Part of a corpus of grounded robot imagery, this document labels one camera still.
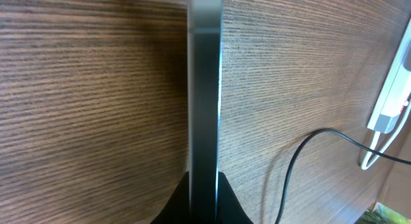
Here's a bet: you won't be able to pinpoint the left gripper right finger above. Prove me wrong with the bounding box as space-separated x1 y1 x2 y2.
216 172 252 224

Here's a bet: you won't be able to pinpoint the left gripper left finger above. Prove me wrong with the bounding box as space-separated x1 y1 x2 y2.
150 172 189 224

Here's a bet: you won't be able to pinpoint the black USB charging cable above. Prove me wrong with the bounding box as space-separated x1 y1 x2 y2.
274 128 411 224

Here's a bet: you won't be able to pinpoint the Galaxy S25 smartphone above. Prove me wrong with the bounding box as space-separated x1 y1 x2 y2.
187 0 223 223

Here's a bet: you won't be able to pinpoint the colourful painted backdrop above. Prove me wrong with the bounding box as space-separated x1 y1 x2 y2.
355 202 410 224

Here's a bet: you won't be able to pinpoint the white power strip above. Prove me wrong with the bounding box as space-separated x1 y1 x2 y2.
367 21 410 134

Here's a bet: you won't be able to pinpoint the white power strip cord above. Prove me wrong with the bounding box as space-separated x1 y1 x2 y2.
360 101 411 171

